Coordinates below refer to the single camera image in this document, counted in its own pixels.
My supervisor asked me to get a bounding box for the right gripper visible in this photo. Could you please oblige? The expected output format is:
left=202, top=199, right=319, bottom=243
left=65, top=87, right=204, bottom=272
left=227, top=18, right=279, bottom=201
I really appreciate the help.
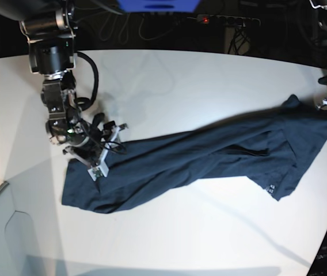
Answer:
left=63, top=121, right=128, bottom=167

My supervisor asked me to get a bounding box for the dark blue t-shirt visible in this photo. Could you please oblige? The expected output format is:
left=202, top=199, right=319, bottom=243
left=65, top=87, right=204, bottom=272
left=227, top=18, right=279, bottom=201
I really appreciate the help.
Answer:
left=61, top=95, right=327, bottom=214

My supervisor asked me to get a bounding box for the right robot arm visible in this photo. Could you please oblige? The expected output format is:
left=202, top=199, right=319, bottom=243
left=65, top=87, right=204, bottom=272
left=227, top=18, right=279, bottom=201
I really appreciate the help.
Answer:
left=0, top=1, right=118, bottom=168

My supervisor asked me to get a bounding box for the blue plastic bin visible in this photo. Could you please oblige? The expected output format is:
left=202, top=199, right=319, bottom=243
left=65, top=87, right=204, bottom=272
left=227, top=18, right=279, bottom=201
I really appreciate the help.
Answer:
left=117, top=0, right=200, bottom=13

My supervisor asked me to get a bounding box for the black power strip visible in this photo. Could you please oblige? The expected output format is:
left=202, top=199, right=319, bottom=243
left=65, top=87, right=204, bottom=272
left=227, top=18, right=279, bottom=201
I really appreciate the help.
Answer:
left=188, top=14, right=261, bottom=28

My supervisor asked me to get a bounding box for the grey looped cable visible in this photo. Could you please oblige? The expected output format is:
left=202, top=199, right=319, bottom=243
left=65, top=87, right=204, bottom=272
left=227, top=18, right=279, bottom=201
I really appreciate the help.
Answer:
left=98, top=11, right=181, bottom=41

